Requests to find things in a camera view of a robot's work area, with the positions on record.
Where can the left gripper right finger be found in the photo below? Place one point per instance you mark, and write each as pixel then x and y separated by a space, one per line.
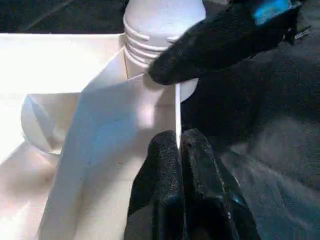
pixel 215 200

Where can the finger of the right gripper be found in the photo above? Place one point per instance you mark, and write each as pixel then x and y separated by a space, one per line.
pixel 220 42

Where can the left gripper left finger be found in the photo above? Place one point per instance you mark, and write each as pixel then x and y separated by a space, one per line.
pixel 157 195

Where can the white plastic table leg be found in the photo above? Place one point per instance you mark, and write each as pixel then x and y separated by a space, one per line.
pixel 162 20

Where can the white plastic table top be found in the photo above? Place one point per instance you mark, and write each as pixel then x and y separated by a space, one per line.
pixel 50 62

